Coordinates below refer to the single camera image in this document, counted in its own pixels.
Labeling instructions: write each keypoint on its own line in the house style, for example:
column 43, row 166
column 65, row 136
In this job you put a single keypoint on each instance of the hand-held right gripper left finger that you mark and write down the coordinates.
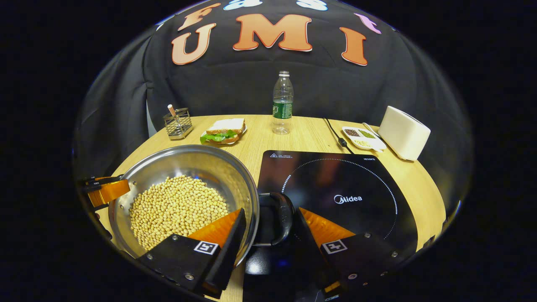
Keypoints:
column 233, row 247

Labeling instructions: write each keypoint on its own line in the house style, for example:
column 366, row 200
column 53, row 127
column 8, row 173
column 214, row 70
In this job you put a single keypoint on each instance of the black induction cooktop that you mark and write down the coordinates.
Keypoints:
column 335, row 176

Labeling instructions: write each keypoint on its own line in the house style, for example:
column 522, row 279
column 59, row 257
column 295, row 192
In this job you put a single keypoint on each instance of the brown stick utensil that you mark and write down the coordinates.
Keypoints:
column 171, row 110

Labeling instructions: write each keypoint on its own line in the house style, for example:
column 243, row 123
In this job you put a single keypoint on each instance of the white toaster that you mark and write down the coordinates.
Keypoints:
column 402, row 132

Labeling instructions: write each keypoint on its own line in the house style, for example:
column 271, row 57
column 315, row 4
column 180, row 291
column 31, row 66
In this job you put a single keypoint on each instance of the pile of yellow soybeans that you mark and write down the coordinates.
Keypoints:
column 176, row 205

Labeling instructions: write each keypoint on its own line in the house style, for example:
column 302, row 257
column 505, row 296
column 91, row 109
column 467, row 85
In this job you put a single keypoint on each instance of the small white plate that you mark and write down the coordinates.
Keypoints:
column 241, row 133

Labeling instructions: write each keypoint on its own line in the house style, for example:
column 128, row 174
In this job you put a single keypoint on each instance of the clear water bottle green label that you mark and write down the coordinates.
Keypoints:
column 282, row 109

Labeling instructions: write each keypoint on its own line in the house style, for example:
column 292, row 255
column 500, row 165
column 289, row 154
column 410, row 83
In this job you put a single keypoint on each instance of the white divided dish of beans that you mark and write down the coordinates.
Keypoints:
column 363, row 138

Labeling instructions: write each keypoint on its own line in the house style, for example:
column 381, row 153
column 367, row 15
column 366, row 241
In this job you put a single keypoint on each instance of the sandwich with lettuce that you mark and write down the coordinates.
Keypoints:
column 226, row 126

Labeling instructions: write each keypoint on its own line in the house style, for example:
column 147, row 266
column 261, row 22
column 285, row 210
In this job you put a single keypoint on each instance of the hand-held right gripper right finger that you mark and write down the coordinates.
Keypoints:
column 312, row 251

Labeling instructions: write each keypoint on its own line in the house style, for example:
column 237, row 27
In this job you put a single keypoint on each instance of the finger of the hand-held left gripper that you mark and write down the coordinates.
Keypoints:
column 104, row 226
column 109, row 192

